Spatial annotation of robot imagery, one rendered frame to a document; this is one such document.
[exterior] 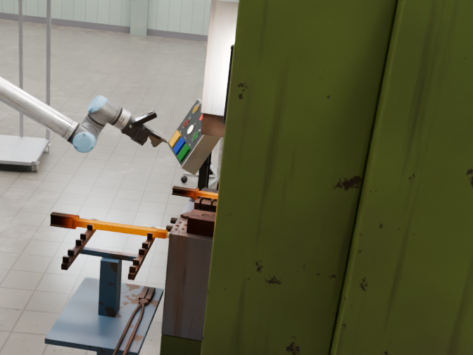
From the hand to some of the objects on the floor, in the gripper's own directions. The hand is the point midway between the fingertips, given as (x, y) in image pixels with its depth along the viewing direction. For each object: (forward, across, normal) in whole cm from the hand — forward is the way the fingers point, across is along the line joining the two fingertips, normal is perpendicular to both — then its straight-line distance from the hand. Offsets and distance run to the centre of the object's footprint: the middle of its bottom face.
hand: (165, 139), depth 296 cm
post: (+72, -9, -82) cm, 110 cm away
